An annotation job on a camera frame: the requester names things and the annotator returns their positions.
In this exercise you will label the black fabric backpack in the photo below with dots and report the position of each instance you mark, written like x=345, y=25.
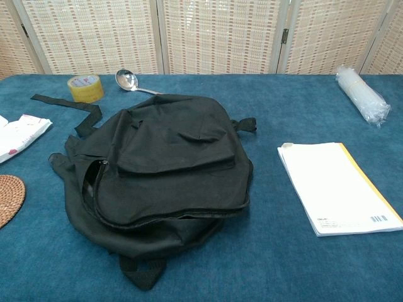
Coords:
x=173, y=176

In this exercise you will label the white book with yellow spine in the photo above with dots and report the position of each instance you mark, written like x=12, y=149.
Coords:
x=333, y=188

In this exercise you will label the silver metal ladle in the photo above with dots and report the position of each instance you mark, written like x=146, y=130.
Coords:
x=126, y=79

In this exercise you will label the yellow packing tape roll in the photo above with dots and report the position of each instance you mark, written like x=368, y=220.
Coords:
x=85, y=92

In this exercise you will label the blue velvet table cover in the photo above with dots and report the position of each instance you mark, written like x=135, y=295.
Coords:
x=283, y=267

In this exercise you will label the black screen hinge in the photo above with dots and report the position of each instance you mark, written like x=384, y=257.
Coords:
x=23, y=30
x=286, y=35

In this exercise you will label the woven folding screen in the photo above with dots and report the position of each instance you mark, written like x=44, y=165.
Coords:
x=94, y=37

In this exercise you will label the clear plastic straw bundle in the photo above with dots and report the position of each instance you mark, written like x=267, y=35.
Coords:
x=359, y=94

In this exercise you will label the white tissue packet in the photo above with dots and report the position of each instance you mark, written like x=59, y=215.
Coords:
x=22, y=135

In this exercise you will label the round woven rattan coaster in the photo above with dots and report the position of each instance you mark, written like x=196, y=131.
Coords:
x=9, y=201

